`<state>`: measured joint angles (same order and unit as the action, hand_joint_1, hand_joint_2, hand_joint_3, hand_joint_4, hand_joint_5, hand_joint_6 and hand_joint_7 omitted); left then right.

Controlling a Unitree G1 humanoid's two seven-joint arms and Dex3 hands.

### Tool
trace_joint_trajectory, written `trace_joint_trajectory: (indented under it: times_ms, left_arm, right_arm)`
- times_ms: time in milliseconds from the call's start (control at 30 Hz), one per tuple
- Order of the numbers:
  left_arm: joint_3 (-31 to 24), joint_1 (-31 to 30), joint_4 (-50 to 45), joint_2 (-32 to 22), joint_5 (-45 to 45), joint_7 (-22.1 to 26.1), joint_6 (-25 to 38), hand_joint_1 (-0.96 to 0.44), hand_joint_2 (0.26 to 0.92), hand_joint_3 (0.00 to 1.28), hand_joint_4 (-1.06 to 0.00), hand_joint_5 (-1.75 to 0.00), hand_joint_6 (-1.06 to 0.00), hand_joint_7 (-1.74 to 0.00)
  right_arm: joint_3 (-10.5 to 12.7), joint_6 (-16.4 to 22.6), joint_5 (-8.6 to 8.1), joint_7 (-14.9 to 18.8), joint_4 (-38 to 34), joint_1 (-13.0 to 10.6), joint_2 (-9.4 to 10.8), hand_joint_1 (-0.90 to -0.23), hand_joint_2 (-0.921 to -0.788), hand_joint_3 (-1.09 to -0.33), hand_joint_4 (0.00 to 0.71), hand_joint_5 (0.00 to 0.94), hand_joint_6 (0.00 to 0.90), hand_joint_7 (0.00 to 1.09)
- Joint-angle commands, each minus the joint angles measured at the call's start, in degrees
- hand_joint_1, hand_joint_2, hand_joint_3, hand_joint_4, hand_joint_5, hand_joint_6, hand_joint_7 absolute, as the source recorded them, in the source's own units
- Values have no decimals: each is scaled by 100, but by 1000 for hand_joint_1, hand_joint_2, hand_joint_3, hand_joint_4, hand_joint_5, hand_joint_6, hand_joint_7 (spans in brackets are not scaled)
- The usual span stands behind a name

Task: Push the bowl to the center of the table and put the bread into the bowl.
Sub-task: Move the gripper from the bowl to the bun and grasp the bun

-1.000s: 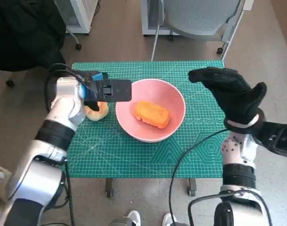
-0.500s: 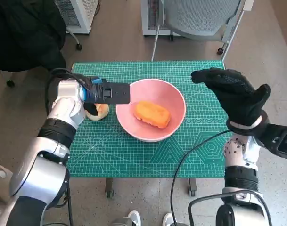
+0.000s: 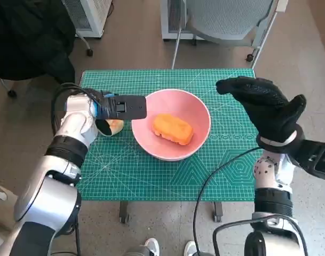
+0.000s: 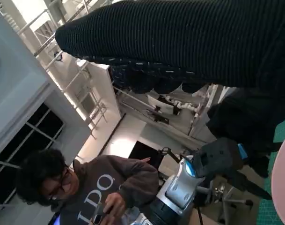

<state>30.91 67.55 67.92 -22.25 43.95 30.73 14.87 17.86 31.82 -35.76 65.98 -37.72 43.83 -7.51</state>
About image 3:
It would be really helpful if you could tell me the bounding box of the white shoe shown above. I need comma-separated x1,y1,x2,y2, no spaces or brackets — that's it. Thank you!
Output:
144,238,160,256
183,241,200,256

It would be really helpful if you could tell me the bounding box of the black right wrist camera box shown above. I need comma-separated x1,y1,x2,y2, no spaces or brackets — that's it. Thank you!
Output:
282,138,325,183

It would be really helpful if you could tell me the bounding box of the green cutting mat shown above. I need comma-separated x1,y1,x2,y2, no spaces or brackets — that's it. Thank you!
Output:
76,68,261,201

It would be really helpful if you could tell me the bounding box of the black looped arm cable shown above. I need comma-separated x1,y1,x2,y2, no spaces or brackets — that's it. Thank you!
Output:
212,214,308,256

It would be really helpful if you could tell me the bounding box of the grey mesh office chair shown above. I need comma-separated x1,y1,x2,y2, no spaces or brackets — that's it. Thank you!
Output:
171,0,289,70

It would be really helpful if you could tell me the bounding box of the round toy bread bun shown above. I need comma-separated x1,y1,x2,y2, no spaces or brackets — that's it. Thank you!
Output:
105,119,125,137

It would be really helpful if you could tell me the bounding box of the long black camera cable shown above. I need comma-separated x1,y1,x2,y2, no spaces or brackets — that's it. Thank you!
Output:
193,146,261,256

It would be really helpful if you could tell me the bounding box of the rectangular toy bread loaf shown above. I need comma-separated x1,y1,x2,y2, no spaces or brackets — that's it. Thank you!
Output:
152,113,194,146

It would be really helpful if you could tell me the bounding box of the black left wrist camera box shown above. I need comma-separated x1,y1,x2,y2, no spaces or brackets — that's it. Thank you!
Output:
97,95,147,120

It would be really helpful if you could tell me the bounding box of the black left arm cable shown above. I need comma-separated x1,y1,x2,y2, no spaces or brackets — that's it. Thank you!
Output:
50,82,99,256

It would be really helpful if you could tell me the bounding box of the person in beige trousers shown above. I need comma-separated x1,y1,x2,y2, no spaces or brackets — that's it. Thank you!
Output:
0,182,19,241

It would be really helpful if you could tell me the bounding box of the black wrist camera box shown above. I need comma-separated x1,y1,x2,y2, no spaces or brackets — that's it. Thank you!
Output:
97,95,147,120
282,138,325,183

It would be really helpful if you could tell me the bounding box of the white cabinet with vent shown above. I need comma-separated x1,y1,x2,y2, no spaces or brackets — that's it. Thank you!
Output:
161,0,205,41

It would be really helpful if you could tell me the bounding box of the white appliance with grille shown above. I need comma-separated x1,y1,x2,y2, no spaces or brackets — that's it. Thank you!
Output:
62,0,114,38

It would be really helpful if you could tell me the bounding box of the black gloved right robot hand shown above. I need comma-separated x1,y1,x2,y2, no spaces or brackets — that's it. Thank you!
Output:
215,76,307,143

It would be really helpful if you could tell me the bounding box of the pink bowl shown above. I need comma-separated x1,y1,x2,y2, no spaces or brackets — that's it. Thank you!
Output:
131,89,212,162

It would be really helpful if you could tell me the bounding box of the black table foot with caster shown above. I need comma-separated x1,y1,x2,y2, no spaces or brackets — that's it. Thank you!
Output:
213,201,224,222
119,201,130,224

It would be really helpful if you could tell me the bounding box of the grey swivel chair base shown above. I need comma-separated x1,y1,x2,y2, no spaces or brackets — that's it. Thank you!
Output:
0,34,94,98

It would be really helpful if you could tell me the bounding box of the grey trouser leg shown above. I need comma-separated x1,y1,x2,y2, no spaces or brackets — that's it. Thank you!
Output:
126,246,150,256

